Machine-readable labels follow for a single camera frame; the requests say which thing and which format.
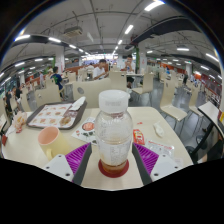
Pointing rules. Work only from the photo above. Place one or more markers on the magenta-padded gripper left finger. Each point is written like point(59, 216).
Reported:
point(55, 166)

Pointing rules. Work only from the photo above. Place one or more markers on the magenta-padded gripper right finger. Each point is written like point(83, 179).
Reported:
point(168, 166)

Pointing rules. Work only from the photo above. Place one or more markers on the clear white-capped drink bottle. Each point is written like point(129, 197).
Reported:
point(113, 133)

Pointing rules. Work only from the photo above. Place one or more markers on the clear plastic bag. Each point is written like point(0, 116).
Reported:
point(160, 148)

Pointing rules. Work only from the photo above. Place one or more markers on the pale yellow mug, pink inside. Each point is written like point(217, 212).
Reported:
point(58, 143)

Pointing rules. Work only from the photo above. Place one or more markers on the red sauce packet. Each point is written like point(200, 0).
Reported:
point(138, 136)

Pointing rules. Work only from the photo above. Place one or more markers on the colourful printed leaflet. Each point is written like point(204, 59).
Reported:
point(85, 130)

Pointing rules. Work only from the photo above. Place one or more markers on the dark food tray, paper liner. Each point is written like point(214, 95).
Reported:
point(46, 115)

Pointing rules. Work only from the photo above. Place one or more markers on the small red box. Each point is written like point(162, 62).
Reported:
point(4, 140)

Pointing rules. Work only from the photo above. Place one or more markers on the crumpled food wrapper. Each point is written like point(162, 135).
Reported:
point(19, 120)

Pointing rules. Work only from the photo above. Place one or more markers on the white napkin on tray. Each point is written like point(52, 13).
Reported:
point(77, 104)

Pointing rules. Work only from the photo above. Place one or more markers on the beige neighbouring table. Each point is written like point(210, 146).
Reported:
point(210, 112)

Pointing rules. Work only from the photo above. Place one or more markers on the person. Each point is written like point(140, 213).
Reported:
point(57, 79)
point(17, 92)
point(129, 67)
point(8, 100)
point(99, 71)

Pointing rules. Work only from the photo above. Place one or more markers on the group of beige chairs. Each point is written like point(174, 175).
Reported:
point(90, 91)

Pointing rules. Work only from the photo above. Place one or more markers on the ceiling air conditioner unit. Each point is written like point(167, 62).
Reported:
point(72, 31)

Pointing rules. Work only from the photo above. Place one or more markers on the group of ceiling lights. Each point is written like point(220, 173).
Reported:
point(153, 5)

